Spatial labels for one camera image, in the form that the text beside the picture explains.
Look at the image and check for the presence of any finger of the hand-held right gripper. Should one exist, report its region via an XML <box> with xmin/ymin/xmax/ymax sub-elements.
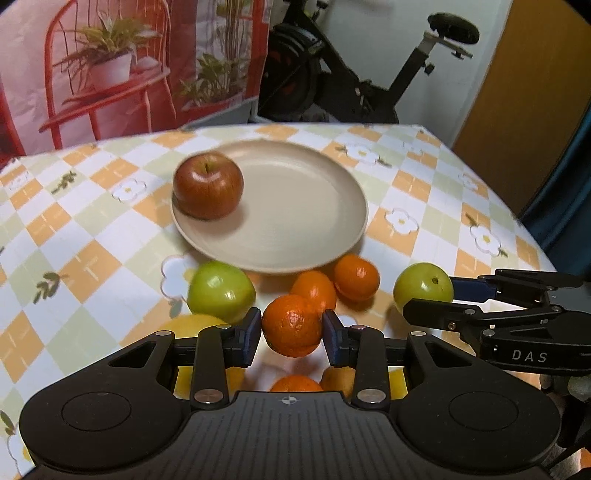
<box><xmin>450</xmin><ymin>270</ymin><xmax>585</xmax><ymax>306</ymax></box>
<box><xmin>403</xmin><ymin>298</ymin><xmax>568</xmax><ymax>344</ymax></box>

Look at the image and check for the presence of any small tan fruit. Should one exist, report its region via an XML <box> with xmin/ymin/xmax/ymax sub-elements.
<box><xmin>320</xmin><ymin>367</ymin><xmax>356</xmax><ymax>398</ymax></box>

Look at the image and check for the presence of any wooden door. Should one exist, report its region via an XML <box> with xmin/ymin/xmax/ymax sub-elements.
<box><xmin>452</xmin><ymin>0</ymin><xmax>591</xmax><ymax>217</ymax></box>

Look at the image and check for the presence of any orange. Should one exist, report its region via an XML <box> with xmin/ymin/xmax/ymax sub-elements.
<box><xmin>290</xmin><ymin>270</ymin><xmax>338</xmax><ymax>319</ymax></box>
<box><xmin>261</xmin><ymin>294</ymin><xmax>323</xmax><ymax>358</ymax></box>
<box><xmin>270</xmin><ymin>375</ymin><xmax>324</xmax><ymax>393</ymax></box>
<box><xmin>333</xmin><ymin>254</ymin><xmax>380</xmax><ymax>303</ymax></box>

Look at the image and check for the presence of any dark blue curtain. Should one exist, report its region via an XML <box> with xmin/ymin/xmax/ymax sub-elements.
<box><xmin>522</xmin><ymin>106</ymin><xmax>591</xmax><ymax>278</ymax></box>

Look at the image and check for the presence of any yellow lemon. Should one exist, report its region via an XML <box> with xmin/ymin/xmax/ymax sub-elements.
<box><xmin>159</xmin><ymin>314</ymin><xmax>245</xmax><ymax>402</ymax></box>

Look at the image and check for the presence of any printed plant backdrop cloth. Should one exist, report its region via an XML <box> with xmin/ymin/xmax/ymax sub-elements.
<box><xmin>0</xmin><ymin>0</ymin><xmax>273</xmax><ymax>160</ymax></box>

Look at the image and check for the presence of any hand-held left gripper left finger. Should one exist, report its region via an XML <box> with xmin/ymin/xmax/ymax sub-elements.
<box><xmin>108</xmin><ymin>307</ymin><xmax>263</xmax><ymax>411</ymax></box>

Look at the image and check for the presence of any black exercise bike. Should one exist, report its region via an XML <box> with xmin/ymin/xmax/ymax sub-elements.
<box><xmin>259</xmin><ymin>0</ymin><xmax>481</xmax><ymax>125</ymax></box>

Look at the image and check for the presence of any red apple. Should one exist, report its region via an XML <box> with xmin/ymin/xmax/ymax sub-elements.
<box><xmin>173</xmin><ymin>152</ymin><xmax>245</xmax><ymax>220</ymax></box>

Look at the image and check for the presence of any large green apple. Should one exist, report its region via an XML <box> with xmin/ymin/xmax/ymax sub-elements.
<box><xmin>187</xmin><ymin>261</ymin><xmax>257</xmax><ymax>325</ymax></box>

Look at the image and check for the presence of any beige round plate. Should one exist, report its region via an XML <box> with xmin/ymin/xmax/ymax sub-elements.
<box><xmin>170</xmin><ymin>140</ymin><xmax>369</xmax><ymax>274</ymax></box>

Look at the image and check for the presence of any small green apple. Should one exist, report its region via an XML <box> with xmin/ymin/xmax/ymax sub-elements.
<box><xmin>393</xmin><ymin>263</ymin><xmax>454</xmax><ymax>317</ymax></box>

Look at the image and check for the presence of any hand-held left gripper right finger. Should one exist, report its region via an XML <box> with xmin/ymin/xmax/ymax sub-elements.
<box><xmin>322</xmin><ymin>309</ymin><xmax>468</xmax><ymax>411</ymax></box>

